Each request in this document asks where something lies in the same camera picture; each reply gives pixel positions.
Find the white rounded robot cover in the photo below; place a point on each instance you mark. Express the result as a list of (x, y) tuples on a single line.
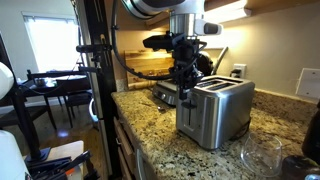
[(5, 80)]

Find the bright window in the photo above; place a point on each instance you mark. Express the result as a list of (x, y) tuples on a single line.
[(53, 43)]

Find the dark round jar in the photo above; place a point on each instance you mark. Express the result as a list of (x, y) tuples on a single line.
[(300, 168)]

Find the white wall plate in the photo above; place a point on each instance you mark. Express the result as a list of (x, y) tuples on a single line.
[(308, 83)]

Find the light wooden stool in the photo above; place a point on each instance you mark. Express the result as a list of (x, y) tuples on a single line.
[(65, 150)]

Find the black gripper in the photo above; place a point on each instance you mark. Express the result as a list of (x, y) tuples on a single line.
[(185, 53)]

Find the white wall outlet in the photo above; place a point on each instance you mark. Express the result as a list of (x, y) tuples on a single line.
[(239, 70)]

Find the black tripod pole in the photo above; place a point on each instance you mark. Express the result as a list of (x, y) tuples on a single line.
[(26, 126)]

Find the under-cabinet light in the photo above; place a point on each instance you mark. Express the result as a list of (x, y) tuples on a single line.
[(226, 11)]

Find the small silver spoon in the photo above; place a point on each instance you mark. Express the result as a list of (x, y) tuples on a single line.
[(156, 106)]

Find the wooden cutting board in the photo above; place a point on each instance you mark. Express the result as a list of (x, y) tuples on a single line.
[(146, 63)]

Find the stainless steel two-slot toaster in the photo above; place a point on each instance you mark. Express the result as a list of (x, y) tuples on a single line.
[(220, 113)]

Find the silver countertop cooker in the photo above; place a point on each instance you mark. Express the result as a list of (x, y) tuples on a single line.
[(165, 91)]

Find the metal bowl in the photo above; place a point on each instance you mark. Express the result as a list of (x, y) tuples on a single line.
[(40, 81)]

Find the black tripod legs bundle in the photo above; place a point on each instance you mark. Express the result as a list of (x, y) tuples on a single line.
[(56, 166)]

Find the dark dining chair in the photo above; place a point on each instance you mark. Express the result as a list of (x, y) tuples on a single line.
[(78, 96)]

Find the clear stemless glass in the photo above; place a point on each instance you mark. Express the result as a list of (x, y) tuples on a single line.
[(261, 155)]

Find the black stand with base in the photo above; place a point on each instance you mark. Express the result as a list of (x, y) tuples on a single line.
[(101, 93)]

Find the wooden cabinet drawers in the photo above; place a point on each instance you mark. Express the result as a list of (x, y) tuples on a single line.
[(125, 146)]

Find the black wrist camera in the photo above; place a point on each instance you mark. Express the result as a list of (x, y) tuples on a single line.
[(158, 42)]

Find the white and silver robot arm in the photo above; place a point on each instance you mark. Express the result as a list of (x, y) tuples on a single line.
[(181, 20)]

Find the white rounded base cover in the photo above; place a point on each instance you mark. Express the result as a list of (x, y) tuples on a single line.
[(11, 156)]

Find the dark glass bottle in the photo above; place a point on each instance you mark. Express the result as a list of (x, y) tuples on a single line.
[(312, 136)]

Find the black round appliance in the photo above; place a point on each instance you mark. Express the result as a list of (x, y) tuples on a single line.
[(205, 63)]

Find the dark dining table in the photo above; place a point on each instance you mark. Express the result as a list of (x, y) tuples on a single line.
[(50, 85)]

